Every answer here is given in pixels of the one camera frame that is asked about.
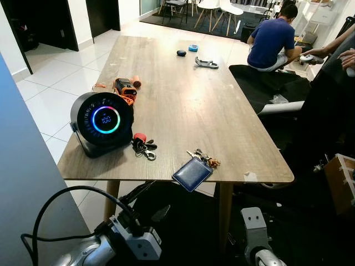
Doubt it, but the blue card holder with keys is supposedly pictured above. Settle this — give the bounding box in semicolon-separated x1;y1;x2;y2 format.
171;149;221;193

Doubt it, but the white handheld controller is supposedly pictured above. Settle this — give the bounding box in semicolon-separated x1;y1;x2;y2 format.
302;53;329;63

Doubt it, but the black floor mat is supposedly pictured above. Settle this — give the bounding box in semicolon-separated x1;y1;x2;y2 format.
119;180;355;266

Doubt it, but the key bunch with red fob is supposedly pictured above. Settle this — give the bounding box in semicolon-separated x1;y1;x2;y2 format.
131;132;159;161

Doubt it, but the wooden table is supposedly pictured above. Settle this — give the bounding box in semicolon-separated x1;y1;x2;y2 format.
57;35;295;250

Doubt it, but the orange and black power tool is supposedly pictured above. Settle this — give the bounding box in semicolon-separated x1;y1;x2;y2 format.
94;78;142;106

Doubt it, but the wooden box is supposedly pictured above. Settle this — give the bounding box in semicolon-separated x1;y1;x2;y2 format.
323;154;355;217

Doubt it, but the grey metal tool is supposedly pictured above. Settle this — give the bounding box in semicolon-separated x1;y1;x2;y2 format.
194;57;219;70

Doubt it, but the standing person in dark clothes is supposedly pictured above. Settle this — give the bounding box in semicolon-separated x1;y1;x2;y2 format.
288;17;355;183

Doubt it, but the dark area rug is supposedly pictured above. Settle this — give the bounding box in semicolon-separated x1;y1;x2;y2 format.
140;8;256;42

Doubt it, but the dark brown door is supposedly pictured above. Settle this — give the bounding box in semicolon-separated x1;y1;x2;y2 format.
86;0;121;39

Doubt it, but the black dining chair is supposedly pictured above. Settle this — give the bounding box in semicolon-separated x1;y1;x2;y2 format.
161;0;192;20

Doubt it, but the seated person in blue shirt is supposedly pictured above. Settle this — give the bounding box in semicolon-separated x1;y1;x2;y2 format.
247;2;303;73

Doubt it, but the white chair with wooden legs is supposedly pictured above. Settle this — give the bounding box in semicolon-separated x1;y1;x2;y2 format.
214;0;245;35

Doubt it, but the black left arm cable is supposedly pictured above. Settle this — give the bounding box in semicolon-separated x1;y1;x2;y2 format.
21;186;136;266

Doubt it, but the round black fan, glowing ring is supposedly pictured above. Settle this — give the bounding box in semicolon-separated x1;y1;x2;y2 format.
70;91;135;158

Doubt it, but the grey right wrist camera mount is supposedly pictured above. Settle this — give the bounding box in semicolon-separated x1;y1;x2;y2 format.
241;207;272;250

